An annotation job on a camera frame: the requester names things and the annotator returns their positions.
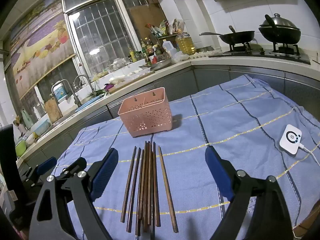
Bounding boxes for egg tray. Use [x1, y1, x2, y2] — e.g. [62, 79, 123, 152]
[190, 50, 223, 58]

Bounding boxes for white dumplings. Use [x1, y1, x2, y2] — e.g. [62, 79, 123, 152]
[125, 69, 155, 79]

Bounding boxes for steel basin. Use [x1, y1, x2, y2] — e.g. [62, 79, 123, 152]
[147, 59, 173, 71]

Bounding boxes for white cable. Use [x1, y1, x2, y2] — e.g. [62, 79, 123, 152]
[297, 143, 320, 168]

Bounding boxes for light blue plastic container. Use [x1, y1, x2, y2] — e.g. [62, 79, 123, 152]
[34, 120, 50, 136]

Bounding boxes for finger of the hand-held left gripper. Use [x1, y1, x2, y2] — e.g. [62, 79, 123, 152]
[53, 157, 87, 183]
[19, 156, 58, 185]

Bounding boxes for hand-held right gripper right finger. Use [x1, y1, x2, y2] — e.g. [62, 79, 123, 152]
[205, 146, 293, 240]

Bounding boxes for barred window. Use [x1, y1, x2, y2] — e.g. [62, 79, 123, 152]
[62, 0, 150, 68]

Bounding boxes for cooking oil bottle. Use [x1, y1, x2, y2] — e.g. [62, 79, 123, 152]
[175, 29, 197, 55]

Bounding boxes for white plastic bag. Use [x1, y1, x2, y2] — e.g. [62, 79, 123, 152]
[111, 57, 129, 70]

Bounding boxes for blue checked cloth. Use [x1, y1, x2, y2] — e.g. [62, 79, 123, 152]
[49, 74, 320, 240]

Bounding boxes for green leafy vegetable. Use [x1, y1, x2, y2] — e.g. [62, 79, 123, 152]
[87, 89, 108, 98]

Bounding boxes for small wooden cutting board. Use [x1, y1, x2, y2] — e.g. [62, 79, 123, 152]
[44, 97, 63, 124]

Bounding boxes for green bowl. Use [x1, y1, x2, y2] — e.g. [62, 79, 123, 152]
[15, 140, 27, 157]

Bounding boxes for angular steel faucet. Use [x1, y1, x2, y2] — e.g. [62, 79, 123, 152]
[51, 79, 82, 107]

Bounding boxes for long wooden cutting board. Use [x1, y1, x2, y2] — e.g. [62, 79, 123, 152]
[110, 71, 155, 93]

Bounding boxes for pile of seasoning packets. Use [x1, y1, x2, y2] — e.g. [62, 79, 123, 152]
[147, 18, 187, 38]

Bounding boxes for row of sauce bottles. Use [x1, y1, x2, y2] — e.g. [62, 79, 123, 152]
[129, 37, 163, 65]

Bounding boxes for pale green kettle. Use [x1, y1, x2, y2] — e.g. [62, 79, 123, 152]
[21, 109, 33, 130]

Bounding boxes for steel wok lid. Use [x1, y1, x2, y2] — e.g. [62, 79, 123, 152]
[260, 13, 299, 28]

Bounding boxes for black wok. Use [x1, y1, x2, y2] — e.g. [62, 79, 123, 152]
[258, 15, 302, 45]

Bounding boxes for steel sink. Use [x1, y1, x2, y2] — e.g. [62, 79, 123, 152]
[47, 94, 108, 130]

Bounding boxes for fruit-printed window blind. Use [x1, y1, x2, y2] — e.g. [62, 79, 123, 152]
[9, 0, 77, 98]

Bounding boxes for black frying pan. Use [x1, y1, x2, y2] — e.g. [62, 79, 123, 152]
[199, 30, 256, 45]

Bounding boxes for black gas stove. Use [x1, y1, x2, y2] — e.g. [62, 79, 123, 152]
[209, 42, 312, 65]

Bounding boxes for white plastic jug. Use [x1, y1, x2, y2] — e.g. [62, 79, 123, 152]
[162, 41, 178, 60]

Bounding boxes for clear plastic bag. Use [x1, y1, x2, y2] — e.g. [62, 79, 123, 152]
[174, 51, 191, 63]

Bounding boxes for white rounded control device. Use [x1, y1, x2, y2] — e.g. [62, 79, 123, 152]
[279, 124, 304, 157]

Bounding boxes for pink perforated plastic basket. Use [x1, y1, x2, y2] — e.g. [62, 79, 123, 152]
[117, 87, 173, 138]

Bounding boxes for blue plastic basin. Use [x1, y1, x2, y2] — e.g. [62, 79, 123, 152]
[77, 97, 98, 110]

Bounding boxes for blue-label detergent jug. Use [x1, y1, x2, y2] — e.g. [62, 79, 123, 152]
[53, 82, 67, 103]

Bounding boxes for brown wooden board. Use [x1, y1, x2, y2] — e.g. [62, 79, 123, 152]
[129, 3, 167, 42]

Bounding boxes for bunch of wooden chopsticks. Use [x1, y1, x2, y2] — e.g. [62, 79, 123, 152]
[120, 140, 179, 237]

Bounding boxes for curved steel faucet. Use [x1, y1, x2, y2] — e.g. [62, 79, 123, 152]
[74, 74, 95, 94]

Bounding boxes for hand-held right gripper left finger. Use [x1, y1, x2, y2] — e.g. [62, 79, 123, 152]
[29, 148, 119, 240]

